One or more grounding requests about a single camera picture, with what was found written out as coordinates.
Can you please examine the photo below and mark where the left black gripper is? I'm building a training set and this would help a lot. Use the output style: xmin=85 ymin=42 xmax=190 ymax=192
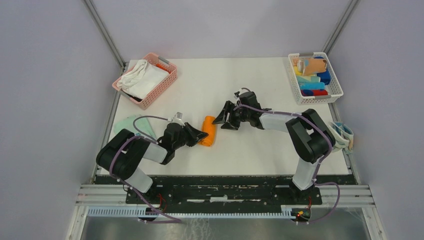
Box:
xmin=173 ymin=122 xmax=209 ymax=150

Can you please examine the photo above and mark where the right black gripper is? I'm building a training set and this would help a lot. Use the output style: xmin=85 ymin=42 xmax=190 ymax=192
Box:
xmin=212 ymin=100 xmax=250 ymax=131

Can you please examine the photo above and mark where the bright orange towel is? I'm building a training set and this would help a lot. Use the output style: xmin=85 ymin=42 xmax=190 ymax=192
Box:
xmin=199 ymin=116 xmax=217 ymax=147

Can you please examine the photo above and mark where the patterned white blue towel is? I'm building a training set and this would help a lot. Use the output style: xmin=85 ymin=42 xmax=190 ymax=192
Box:
xmin=327 ymin=121 xmax=354 ymax=155

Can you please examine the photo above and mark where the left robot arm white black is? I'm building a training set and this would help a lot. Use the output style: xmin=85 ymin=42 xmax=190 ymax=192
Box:
xmin=96 ymin=122 xmax=209 ymax=204

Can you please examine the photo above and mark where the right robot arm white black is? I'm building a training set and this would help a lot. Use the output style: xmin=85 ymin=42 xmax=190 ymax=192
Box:
xmin=213 ymin=91 xmax=336 ymax=204

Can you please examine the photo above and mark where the mint green folded towel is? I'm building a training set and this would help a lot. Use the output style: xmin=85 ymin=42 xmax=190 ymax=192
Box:
xmin=112 ymin=115 xmax=157 ymax=140

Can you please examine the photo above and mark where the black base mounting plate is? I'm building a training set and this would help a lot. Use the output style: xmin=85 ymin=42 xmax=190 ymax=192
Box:
xmin=94 ymin=174 xmax=323 ymax=215

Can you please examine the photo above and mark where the pink plastic basket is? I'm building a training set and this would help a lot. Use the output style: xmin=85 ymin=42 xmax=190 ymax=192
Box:
xmin=112 ymin=52 xmax=177 ymax=110

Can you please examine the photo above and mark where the white cloth in basket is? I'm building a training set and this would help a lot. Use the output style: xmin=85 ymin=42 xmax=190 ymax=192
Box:
xmin=116 ymin=59 xmax=169 ymax=99

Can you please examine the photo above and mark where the red item in basket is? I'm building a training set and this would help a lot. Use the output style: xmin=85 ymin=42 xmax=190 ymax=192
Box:
xmin=155 ymin=63 xmax=169 ymax=72

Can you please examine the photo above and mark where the light blue rolled towel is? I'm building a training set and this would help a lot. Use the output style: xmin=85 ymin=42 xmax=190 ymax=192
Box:
xmin=298 ymin=82 xmax=326 ymax=90

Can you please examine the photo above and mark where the teal rolled towel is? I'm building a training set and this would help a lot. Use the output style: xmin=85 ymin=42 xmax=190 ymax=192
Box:
xmin=296 ymin=75 xmax=321 ymax=84

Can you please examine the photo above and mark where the yellow rolled towel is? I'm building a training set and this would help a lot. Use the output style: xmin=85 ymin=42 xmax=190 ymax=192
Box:
xmin=293 ymin=66 xmax=303 ymax=76

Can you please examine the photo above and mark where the red blue rolled towel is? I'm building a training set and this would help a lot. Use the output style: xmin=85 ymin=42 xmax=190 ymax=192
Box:
xmin=300 ymin=89 xmax=328 ymax=97

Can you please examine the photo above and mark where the dark blue rolled towel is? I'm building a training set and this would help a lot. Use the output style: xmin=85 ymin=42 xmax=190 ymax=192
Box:
xmin=313 ymin=56 xmax=331 ymax=85

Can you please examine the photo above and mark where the white plastic basket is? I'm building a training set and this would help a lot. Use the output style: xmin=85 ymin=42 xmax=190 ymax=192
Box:
xmin=287 ymin=52 xmax=344 ymax=105

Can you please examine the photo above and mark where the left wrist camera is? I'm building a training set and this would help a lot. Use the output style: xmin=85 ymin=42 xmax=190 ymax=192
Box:
xmin=170 ymin=112 xmax=185 ymax=126

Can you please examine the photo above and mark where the white slotted cable duct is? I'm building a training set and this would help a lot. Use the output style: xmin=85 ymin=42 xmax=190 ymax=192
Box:
xmin=87 ymin=206 xmax=295 ymax=220

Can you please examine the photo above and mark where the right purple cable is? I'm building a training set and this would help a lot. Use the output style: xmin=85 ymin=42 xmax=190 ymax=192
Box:
xmin=233 ymin=87 xmax=341 ymax=225

